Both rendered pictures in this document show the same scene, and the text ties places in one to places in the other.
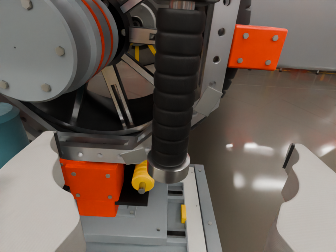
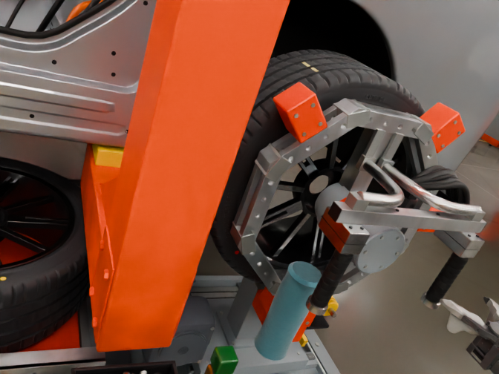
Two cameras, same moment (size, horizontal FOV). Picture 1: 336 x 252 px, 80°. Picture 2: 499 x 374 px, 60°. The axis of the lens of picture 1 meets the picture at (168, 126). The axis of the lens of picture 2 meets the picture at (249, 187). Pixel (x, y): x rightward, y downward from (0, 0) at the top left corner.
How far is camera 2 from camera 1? 1.04 m
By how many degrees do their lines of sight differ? 26
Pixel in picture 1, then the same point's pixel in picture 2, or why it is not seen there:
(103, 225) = (246, 356)
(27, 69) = (379, 260)
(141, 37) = not seen: hidden behind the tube
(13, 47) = (381, 252)
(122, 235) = (271, 363)
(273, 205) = (358, 317)
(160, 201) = not seen: hidden behind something
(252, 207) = (340, 323)
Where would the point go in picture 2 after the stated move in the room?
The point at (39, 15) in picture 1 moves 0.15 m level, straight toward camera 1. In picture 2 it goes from (398, 241) to (462, 281)
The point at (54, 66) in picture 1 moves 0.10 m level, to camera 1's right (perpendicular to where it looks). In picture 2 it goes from (390, 258) to (421, 260)
